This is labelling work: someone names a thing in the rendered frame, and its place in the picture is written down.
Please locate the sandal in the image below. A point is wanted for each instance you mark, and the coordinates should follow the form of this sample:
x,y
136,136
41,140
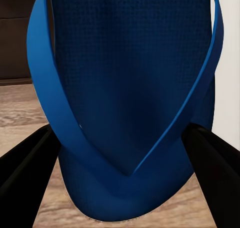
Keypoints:
x,y
123,82

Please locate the nightstand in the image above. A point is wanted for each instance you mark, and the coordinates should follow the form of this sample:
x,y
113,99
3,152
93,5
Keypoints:
x,y
14,21

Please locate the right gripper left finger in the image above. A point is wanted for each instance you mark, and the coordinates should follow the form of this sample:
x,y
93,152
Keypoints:
x,y
25,171

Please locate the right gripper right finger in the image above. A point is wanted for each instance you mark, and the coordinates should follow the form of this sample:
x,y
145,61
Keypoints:
x,y
217,167

